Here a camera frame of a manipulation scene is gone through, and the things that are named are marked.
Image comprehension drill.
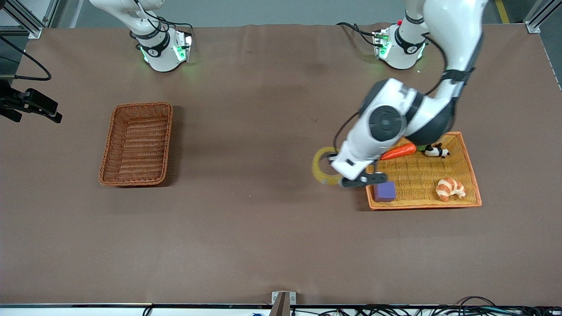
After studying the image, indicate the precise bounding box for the yellow packing tape roll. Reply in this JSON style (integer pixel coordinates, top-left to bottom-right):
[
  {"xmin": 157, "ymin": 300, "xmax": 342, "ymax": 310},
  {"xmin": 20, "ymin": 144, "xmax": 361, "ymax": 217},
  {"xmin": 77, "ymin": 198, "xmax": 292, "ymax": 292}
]
[{"xmin": 311, "ymin": 146, "xmax": 348, "ymax": 186}]

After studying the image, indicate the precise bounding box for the deep brown wicker basket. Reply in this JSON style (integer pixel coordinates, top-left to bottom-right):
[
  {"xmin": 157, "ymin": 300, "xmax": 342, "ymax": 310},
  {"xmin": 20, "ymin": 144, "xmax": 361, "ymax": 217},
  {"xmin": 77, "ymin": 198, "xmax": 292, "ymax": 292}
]
[{"xmin": 99, "ymin": 102, "xmax": 173, "ymax": 187}]

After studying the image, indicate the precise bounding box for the purple foam cube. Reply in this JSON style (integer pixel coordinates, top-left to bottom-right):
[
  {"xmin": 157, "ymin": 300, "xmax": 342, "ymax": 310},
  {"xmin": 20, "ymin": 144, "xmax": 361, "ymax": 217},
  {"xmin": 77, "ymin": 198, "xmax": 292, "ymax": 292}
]
[{"xmin": 373, "ymin": 181, "xmax": 397, "ymax": 203}]

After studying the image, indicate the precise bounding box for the orange toy carrot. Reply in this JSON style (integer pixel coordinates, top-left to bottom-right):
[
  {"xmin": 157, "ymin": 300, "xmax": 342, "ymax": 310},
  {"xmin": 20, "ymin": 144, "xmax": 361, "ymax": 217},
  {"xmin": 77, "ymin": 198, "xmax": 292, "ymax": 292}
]
[{"xmin": 380, "ymin": 143, "xmax": 433, "ymax": 161}]

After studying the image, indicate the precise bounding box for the flat orange wicker tray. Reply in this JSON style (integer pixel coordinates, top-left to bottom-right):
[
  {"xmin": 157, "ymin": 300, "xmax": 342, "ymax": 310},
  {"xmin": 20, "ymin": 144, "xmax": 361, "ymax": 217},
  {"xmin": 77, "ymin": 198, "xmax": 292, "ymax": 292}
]
[{"xmin": 365, "ymin": 132, "xmax": 483, "ymax": 210}]

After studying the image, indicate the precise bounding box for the black white panda toy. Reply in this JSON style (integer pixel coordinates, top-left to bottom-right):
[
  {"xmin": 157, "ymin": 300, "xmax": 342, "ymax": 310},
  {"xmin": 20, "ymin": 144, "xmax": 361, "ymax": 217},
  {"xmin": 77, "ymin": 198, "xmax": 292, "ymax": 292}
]
[{"xmin": 424, "ymin": 143, "xmax": 450, "ymax": 159}]

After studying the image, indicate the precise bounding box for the toy croissant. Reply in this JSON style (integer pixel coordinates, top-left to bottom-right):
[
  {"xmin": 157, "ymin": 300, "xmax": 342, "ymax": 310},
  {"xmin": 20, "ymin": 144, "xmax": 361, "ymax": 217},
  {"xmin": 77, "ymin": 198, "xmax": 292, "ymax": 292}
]
[{"xmin": 436, "ymin": 177, "xmax": 466, "ymax": 203}]

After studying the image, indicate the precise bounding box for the brown table cover sheet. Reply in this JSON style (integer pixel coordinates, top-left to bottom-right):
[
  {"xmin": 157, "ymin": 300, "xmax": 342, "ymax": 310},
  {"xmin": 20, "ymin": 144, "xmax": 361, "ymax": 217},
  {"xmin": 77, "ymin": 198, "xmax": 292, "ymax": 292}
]
[{"xmin": 0, "ymin": 23, "xmax": 562, "ymax": 306}]

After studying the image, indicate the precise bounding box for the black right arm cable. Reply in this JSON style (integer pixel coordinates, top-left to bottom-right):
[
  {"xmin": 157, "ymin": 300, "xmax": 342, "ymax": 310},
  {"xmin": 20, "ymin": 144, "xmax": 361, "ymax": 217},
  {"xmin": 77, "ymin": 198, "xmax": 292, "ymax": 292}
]
[{"xmin": 0, "ymin": 35, "xmax": 53, "ymax": 82}]

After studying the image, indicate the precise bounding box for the aluminium frame profile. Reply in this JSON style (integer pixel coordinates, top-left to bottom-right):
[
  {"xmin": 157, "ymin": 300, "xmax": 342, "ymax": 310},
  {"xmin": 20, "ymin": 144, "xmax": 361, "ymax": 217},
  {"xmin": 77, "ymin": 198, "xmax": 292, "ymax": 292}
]
[
  {"xmin": 0, "ymin": 0, "xmax": 60, "ymax": 39},
  {"xmin": 524, "ymin": 0, "xmax": 562, "ymax": 34}
]

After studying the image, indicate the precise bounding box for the black base power cable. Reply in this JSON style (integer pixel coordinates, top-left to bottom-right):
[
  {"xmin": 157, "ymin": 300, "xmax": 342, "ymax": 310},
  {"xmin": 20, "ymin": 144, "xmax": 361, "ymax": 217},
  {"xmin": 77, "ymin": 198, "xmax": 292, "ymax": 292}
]
[
  {"xmin": 336, "ymin": 22, "xmax": 379, "ymax": 47},
  {"xmin": 132, "ymin": 0, "xmax": 194, "ymax": 36}
]

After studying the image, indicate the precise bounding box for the black cable bundle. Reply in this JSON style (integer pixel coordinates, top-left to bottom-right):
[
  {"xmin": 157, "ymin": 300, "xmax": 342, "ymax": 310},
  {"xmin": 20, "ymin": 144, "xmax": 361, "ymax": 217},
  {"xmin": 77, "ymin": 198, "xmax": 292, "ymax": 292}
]
[{"xmin": 290, "ymin": 296, "xmax": 562, "ymax": 316}]

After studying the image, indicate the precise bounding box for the metal camera bracket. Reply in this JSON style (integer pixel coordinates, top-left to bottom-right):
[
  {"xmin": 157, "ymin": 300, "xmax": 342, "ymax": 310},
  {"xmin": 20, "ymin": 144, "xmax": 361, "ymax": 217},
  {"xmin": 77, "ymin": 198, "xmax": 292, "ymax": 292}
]
[{"xmin": 269, "ymin": 291, "xmax": 297, "ymax": 316}]

